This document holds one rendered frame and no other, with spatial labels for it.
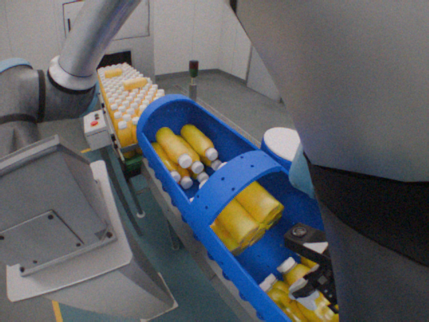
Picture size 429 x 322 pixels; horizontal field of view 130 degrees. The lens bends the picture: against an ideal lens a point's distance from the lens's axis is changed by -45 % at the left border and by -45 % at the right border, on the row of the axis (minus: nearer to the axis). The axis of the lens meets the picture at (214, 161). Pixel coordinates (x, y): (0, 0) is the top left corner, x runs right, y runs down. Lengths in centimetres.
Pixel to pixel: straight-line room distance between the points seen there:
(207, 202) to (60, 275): 34
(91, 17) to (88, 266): 43
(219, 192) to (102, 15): 38
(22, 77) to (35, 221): 26
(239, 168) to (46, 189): 34
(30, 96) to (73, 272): 33
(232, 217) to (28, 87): 50
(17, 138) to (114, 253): 27
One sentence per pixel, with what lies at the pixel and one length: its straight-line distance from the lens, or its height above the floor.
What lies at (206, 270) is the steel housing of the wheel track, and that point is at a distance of 64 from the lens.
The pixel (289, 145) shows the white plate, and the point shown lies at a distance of 88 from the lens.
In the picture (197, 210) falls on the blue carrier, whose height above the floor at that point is 115.
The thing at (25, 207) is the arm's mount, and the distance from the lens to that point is 31.
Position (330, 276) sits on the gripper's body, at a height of 125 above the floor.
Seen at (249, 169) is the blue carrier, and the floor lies 123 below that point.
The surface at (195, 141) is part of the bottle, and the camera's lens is 64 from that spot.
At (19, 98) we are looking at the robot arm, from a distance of 41.
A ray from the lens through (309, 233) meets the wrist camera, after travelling 31.
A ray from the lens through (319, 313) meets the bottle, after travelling 42.
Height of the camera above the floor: 148
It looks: 41 degrees down
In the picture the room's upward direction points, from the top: 6 degrees clockwise
